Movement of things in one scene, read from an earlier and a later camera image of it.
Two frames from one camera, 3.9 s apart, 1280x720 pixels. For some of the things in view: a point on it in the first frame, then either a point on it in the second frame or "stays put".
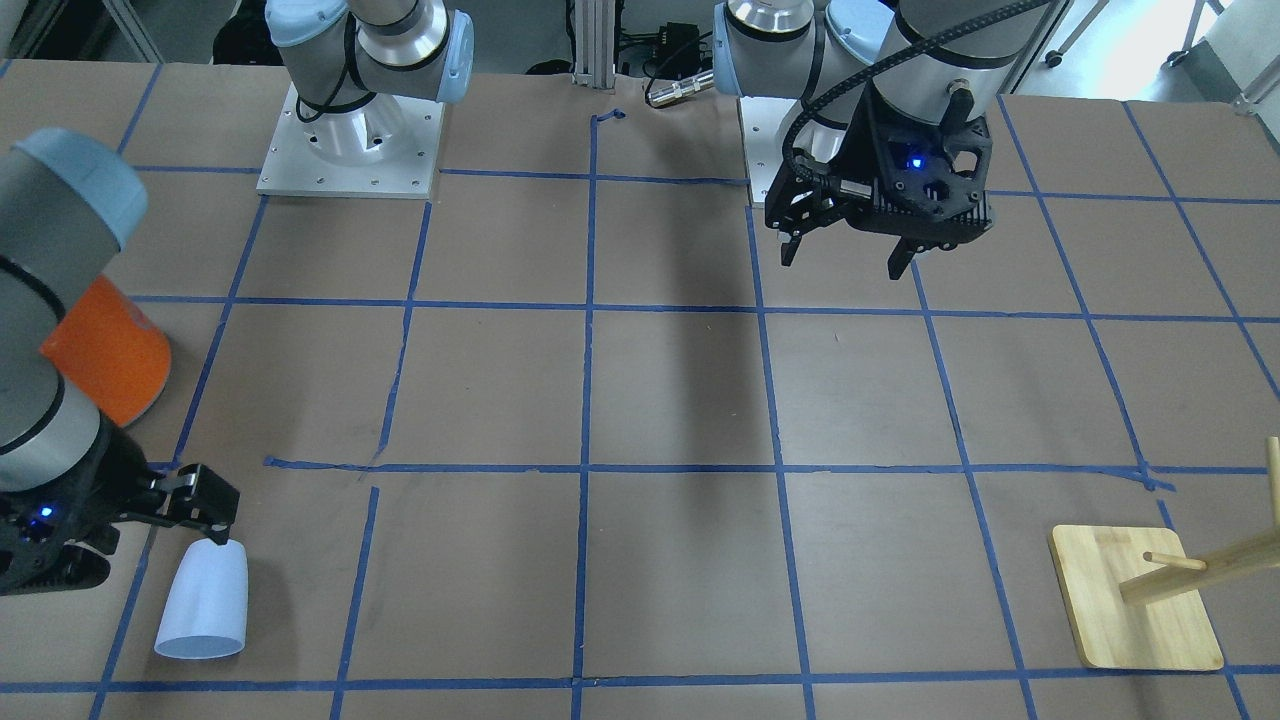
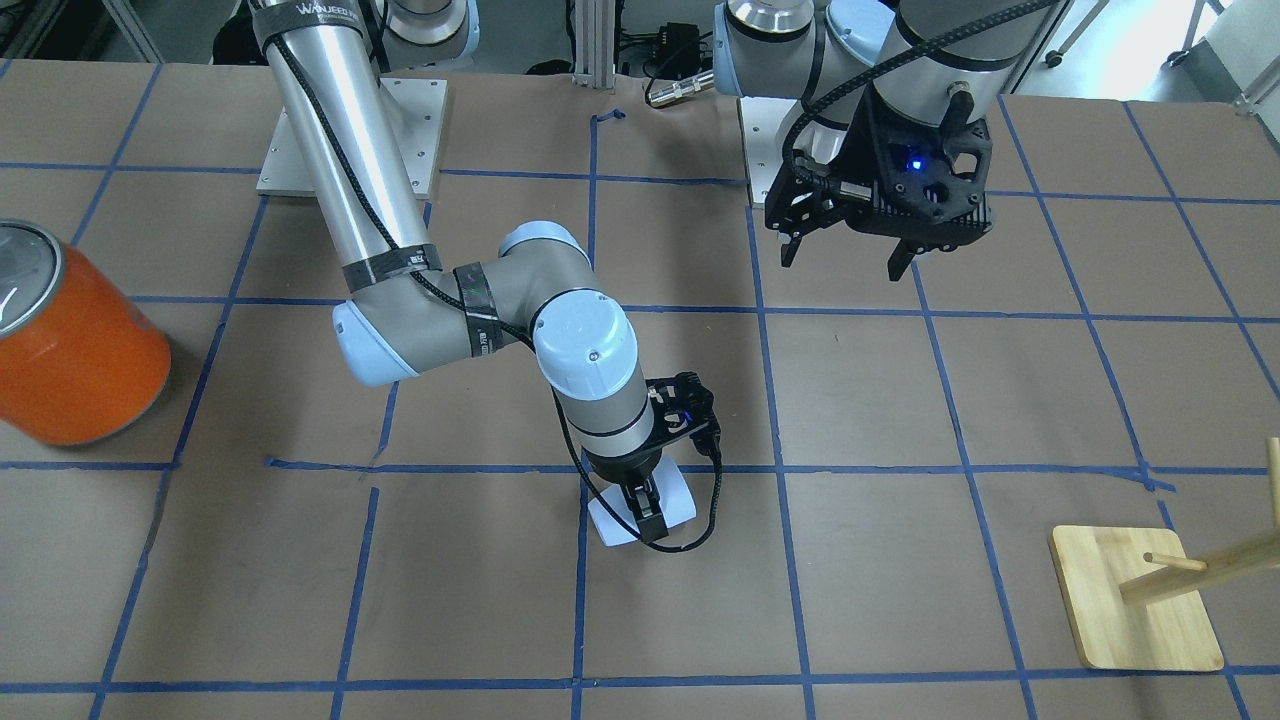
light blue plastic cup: x=206 y=612 → x=615 y=526
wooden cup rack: x=1134 y=596 stays put
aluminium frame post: x=594 y=43 stays put
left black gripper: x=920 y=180 stays put
